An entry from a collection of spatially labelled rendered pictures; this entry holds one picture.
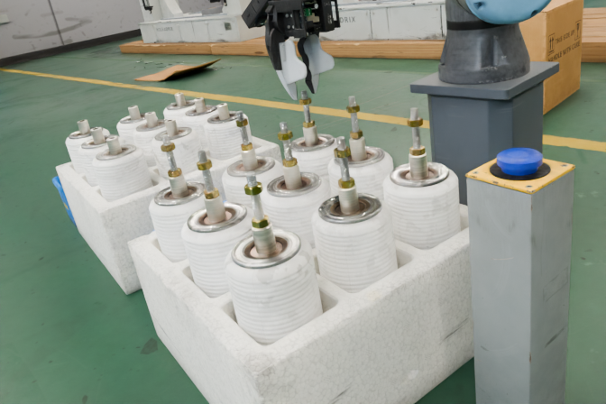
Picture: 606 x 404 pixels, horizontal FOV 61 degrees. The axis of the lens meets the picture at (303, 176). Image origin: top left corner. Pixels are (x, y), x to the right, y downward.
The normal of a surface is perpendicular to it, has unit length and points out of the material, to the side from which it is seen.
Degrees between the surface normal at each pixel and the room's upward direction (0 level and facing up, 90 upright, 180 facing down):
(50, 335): 0
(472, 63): 73
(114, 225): 90
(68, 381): 0
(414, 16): 90
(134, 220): 90
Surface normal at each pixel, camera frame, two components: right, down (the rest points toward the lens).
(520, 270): -0.80, 0.34
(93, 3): 0.66, 0.18
